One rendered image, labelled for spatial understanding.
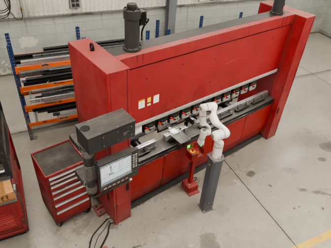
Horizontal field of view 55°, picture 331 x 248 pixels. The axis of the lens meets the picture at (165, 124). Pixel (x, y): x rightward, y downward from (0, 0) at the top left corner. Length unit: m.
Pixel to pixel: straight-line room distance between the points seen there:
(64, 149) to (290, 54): 3.66
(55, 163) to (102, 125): 1.27
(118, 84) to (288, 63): 3.19
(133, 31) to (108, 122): 0.98
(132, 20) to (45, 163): 1.96
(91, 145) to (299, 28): 3.65
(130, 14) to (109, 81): 0.70
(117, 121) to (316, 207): 3.49
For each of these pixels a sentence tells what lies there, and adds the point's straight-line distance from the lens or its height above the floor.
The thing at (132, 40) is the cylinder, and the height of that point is 2.42.
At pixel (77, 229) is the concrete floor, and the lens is 4.59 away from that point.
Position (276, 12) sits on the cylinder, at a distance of 5.11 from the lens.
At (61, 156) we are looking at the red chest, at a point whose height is 0.98.
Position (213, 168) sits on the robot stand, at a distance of 4.11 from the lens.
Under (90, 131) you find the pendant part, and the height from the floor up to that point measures 1.95.
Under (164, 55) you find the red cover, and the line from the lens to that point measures 3.57.
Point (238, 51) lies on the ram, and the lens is 4.55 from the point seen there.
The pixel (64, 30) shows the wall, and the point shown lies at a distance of 7.89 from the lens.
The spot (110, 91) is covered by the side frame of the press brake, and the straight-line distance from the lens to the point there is 3.10.
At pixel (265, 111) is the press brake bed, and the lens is 5.80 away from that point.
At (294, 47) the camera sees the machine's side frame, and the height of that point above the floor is 1.82.
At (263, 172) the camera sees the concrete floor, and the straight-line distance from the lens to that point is 5.57.
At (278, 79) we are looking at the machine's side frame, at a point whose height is 1.22.
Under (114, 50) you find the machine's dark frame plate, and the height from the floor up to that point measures 2.30.
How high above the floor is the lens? 3.72
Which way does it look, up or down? 37 degrees down
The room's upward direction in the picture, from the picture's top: 4 degrees clockwise
